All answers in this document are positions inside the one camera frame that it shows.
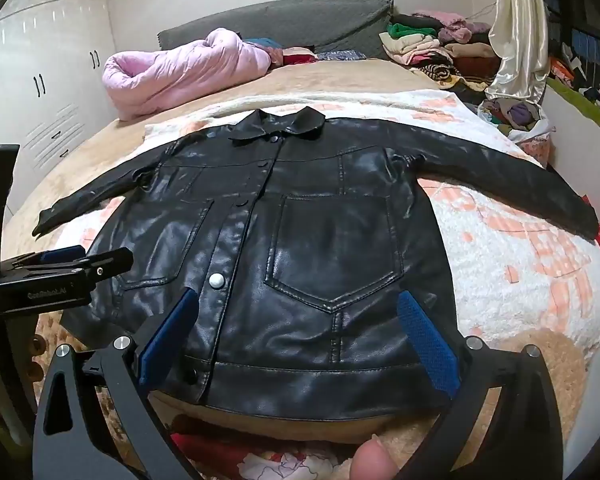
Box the pink quilt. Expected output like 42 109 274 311
101 27 273 122

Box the blue patterned garment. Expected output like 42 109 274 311
315 50 368 61

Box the grey headboard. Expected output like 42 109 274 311
156 0 396 61

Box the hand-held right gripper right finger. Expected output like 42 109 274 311
396 290 563 480

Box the bag of clothes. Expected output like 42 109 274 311
477 97 551 143

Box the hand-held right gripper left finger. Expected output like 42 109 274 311
32 287 201 480

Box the person's right hand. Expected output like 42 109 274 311
350 437 403 480

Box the red floral cloth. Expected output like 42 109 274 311
170 432 361 480

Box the brown fuzzy blanket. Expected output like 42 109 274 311
32 310 600 480

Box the person's left hand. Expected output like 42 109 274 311
30 336 47 380

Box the green-edged ledge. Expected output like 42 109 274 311
545 77 600 136

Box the beige bed sheet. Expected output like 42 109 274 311
0 57 481 241

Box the black leather jacket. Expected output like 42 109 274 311
32 107 600 421

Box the cream satin curtain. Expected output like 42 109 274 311
485 0 551 106

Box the teal garment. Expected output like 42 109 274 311
242 37 281 53

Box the red garment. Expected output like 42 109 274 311
280 47 316 66

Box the white wardrobe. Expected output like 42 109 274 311
0 0 118 216

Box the white orange printed blanket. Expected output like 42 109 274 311
55 89 600 356

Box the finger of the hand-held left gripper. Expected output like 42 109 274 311
45 247 134 283
0 245 87 268

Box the pile of folded clothes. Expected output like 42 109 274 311
379 10 503 93

